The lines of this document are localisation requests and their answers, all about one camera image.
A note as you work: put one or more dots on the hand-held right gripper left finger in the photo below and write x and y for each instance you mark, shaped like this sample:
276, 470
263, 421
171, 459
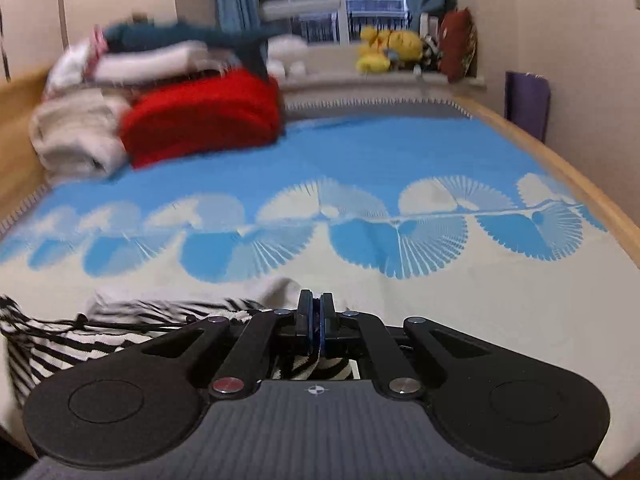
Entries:
306, 317

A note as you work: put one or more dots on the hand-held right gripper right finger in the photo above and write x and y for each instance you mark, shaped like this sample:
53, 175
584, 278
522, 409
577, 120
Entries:
326, 317

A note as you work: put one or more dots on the black white striped small top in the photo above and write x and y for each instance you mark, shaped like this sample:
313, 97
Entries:
100, 330

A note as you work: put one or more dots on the blue white patterned blanket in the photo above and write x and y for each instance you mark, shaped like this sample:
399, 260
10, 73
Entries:
350, 200

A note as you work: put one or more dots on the red folded blanket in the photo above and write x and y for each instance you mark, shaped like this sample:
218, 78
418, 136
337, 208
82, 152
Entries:
200, 115

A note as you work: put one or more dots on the yellow plush toy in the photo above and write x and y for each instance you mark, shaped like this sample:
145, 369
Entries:
387, 47

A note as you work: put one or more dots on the purple bag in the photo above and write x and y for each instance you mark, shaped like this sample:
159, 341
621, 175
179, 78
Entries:
527, 105

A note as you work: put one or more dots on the cream folded fleece blanket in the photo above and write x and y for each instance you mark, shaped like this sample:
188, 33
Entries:
75, 135

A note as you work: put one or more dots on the teal garment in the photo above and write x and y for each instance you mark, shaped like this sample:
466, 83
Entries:
200, 35

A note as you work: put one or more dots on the red brown plush cushion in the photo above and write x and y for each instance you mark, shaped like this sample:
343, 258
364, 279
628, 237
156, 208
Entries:
457, 45

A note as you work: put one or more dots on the pink white folded cloth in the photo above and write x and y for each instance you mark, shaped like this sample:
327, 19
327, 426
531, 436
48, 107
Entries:
75, 62

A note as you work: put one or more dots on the wooden bed frame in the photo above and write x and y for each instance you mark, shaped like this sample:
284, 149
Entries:
575, 170

